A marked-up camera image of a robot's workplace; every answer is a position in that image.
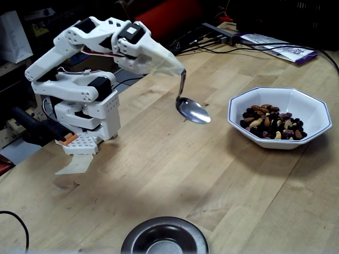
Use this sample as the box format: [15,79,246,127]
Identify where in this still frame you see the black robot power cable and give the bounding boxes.
[112,75,146,90]

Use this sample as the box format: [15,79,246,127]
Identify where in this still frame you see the red padded seat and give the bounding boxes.
[0,161,14,177]

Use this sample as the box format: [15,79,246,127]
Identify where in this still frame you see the beige masking tape piece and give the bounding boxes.
[55,152,94,176]

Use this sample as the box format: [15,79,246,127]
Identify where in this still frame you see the mixed nuts and raisins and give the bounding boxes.
[239,104,308,140]

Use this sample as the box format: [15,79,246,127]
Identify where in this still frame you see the bent metal spoon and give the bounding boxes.
[175,69,212,124]

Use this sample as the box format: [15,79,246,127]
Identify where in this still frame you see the thin black cable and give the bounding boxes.
[0,210,30,252]
[195,43,318,55]

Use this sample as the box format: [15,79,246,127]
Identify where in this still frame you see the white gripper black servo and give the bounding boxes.
[111,21,187,77]

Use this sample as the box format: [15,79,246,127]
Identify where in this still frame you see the grey usb hub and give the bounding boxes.
[202,22,240,46]

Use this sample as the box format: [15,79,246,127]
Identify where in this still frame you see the black clamp orange pad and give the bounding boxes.
[10,106,79,147]

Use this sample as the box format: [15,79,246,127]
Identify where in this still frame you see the white paper bag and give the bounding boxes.
[0,10,34,65]

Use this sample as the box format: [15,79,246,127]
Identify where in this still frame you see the white octagonal bowl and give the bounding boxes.
[227,86,333,150]

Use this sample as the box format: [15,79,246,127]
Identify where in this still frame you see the purple white paper packet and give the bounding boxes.
[239,33,319,66]

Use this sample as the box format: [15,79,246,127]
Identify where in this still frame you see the dark brown round plate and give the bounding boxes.
[121,216,209,254]

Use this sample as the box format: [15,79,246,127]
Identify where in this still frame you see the red alligator clip wires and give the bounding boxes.
[215,0,235,23]

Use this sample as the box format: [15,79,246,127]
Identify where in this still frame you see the black usb cable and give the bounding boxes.
[182,36,226,53]
[169,31,217,56]

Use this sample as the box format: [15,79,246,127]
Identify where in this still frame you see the yellow black small box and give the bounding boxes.
[31,22,50,38]

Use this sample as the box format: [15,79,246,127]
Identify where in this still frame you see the dark printed box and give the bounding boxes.
[23,6,91,22]

